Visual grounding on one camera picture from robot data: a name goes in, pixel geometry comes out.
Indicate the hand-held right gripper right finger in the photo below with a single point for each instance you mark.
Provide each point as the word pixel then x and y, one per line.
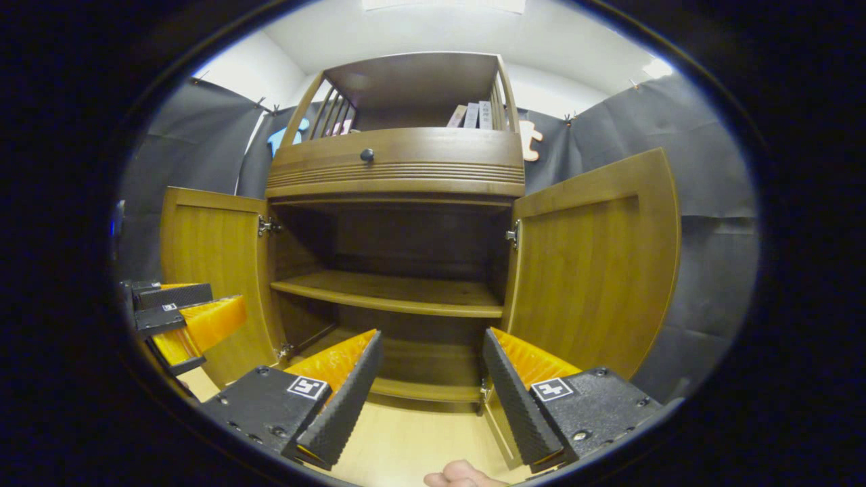
pixel 517 406

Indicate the wooden double-door shoe cabinet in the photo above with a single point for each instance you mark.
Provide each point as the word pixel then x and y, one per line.
pixel 419 81

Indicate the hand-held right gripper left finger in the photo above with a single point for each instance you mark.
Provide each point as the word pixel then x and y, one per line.
pixel 342 406

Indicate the wooden drawer with black knob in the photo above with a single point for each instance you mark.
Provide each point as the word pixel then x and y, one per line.
pixel 433 159

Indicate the black backdrop cloth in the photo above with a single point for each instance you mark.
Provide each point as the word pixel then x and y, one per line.
pixel 717 270

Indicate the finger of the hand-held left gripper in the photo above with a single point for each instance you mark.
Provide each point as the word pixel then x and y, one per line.
pixel 213 325
pixel 176 296

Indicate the wooden inner shelf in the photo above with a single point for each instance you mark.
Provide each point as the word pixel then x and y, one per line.
pixel 399 294

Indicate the small ceiling light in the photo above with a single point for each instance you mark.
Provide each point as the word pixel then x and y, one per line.
pixel 657 67

